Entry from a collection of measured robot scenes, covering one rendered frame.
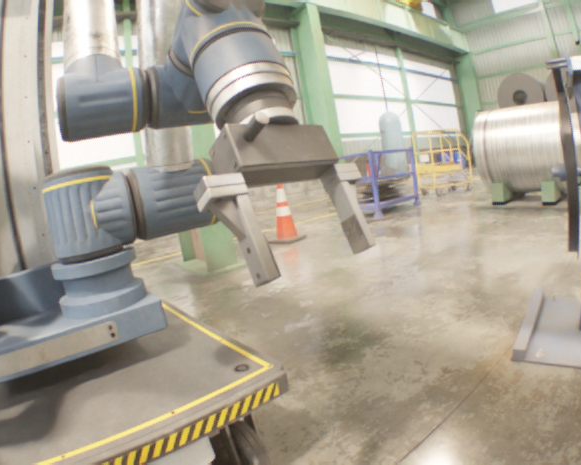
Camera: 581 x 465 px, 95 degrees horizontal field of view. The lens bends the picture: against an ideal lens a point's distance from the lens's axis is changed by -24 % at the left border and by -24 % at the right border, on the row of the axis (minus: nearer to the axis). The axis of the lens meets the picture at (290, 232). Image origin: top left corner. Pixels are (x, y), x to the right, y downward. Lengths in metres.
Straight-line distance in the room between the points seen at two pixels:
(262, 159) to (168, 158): 0.61
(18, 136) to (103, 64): 0.76
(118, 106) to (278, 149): 0.27
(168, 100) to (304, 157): 0.26
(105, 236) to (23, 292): 0.36
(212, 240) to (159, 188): 2.30
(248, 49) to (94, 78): 0.25
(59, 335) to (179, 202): 0.44
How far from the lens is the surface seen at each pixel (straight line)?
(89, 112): 0.53
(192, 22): 0.47
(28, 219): 1.25
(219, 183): 0.31
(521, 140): 4.80
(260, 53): 0.40
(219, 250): 3.21
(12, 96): 1.33
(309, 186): 11.56
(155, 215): 0.90
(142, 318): 0.90
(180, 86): 0.54
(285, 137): 0.37
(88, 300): 0.89
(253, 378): 0.76
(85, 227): 0.87
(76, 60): 0.59
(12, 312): 1.13
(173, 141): 0.93
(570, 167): 1.18
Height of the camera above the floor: 0.74
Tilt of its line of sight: 9 degrees down
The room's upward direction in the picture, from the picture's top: 9 degrees counter-clockwise
